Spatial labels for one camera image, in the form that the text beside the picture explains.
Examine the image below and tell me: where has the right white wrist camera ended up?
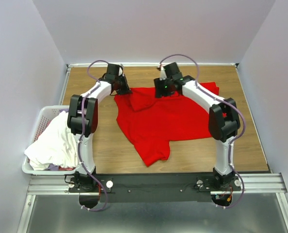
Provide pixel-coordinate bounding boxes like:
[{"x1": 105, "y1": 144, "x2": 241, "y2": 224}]
[{"x1": 159, "y1": 67, "x2": 167, "y2": 80}]

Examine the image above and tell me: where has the white t shirt in basket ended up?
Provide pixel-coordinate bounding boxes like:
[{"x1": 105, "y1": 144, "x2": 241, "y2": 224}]
[{"x1": 24, "y1": 111, "x2": 78, "y2": 171}]

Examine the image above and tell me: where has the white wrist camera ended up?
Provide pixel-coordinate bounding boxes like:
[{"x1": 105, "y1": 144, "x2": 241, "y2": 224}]
[
  {"x1": 118, "y1": 65, "x2": 124, "y2": 76},
  {"x1": 159, "y1": 67, "x2": 167, "y2": 80}
]

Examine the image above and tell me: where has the red t shirt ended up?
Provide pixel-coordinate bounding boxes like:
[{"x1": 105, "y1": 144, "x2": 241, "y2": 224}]
[{"x1": 114, "y1": 87, "x2": 211, "y2": 166}]

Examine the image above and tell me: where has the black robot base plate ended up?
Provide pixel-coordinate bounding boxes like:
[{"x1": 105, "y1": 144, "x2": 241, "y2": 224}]
[{"x1": 64, "y1": 172, "x2": 241, "y2": 210}]

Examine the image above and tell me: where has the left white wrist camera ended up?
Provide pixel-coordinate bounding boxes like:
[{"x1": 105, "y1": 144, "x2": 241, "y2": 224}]
[{"x1": 118, "y1": 65, "x2": 124, "y2": 76}]

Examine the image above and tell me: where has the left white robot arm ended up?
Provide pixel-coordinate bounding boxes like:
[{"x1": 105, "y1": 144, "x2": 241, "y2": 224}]
[{"x1": 67, "y1": 60, "x2": 131, "y2": 192}]

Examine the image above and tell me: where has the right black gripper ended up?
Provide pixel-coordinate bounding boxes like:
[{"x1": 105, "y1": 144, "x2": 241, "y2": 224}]
[{"x1": 154, "y1": 76, "x2": 175, "y2": 98}]

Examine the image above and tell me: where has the white laundry basket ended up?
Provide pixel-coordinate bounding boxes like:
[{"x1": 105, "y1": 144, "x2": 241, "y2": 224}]
[{"x1": 22, "y1": 105, "x2": 76, "y2": 175}]

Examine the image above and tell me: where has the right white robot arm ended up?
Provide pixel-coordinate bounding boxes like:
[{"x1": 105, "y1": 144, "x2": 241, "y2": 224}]
[{"x1": 154, "y1": 62, "x2": 240, "y2": 190}]

